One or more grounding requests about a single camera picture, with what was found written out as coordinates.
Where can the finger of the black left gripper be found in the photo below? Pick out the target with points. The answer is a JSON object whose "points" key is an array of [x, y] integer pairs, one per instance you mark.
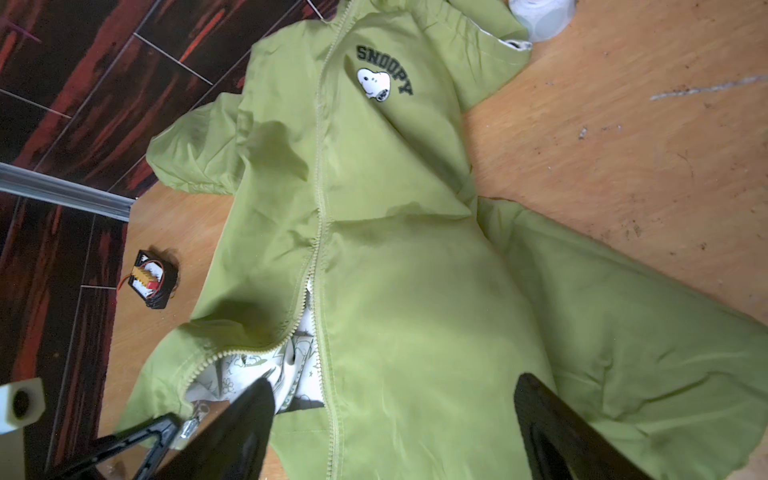
{"points": [[159, 433]]}

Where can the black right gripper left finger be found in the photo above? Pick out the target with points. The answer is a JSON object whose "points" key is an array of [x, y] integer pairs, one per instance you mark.
{"points": [[234, 445]]}

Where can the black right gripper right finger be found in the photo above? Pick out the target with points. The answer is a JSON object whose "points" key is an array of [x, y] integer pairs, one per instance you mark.
{"points": [[559, 444]]}

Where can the green Snoopy zip jacket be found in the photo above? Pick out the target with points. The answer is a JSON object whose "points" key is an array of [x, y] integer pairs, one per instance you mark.
{"points": [[391, 307]]}

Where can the white sticker tape roll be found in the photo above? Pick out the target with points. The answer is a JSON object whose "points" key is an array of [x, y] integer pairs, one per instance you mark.
{"points": [[543, 19]]}

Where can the black battery pack with wires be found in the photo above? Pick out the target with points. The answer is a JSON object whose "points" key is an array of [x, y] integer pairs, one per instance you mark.
{"points": [[153, 278]]}

